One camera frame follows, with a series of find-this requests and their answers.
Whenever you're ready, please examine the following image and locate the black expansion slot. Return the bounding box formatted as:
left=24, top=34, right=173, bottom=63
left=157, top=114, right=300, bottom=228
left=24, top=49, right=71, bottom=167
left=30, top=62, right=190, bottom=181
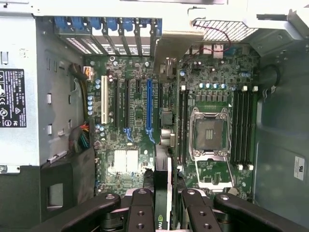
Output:
left=112, top=78, right=118, bottom=129
left=124, top=78, right=130, bottom=129

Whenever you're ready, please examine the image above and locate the grey power supply unit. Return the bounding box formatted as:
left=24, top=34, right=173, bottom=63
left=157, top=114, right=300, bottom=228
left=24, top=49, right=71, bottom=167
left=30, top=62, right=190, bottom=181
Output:
left=0, top=14, right=41, bottom=174

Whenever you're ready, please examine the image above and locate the blue expansion card retainer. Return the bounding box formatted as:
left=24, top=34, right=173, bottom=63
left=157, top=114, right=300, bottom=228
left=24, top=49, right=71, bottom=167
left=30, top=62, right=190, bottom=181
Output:
left=54, top=16, right=163, bottom=33

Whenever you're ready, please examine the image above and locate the open black PC case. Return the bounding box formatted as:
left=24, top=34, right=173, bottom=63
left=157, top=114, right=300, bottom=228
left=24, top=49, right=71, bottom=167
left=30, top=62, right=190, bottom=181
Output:
left=0, top=0, right=309, bottom=232

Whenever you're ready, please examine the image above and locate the motherboard power wire bundle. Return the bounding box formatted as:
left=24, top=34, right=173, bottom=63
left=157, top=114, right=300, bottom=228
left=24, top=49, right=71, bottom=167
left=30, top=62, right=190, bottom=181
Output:
left=68, top=62, right=92, bottom=155

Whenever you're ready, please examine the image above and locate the white expansion slot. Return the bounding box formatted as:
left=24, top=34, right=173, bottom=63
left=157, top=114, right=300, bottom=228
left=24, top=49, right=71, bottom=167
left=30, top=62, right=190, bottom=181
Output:
left=100, top=75, right=108, bottom=125

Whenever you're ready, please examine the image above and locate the CPU socket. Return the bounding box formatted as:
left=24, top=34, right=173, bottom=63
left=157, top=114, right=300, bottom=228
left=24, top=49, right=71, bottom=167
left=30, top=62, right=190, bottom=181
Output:
left=189, top=108, right=232, bottom=160

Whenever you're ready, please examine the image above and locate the black plastic air shroud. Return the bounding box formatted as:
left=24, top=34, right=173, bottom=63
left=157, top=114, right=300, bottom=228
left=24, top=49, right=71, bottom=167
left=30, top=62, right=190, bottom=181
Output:
left=40, top=146, right=96, bottom=216

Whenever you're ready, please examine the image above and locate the green motherboard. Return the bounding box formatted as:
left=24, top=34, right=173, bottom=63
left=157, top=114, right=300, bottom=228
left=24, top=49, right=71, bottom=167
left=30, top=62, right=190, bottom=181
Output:
left=83, top=45, right=260, bottom=201

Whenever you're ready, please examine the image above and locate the silver chipset heatsink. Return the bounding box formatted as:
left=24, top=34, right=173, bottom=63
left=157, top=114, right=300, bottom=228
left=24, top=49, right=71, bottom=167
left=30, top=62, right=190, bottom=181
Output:
left=113, top=149, right=140, bottom=174

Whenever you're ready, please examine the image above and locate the blue expansion slot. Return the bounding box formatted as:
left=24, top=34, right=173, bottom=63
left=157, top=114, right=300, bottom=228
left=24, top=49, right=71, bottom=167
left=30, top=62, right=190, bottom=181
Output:
left=145, top=79, right=155, bottom=144

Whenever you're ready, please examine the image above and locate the white case sticker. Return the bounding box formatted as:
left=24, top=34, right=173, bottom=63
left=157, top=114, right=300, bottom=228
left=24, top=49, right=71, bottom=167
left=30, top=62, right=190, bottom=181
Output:
left=294, top=156, right=305, bottom=181

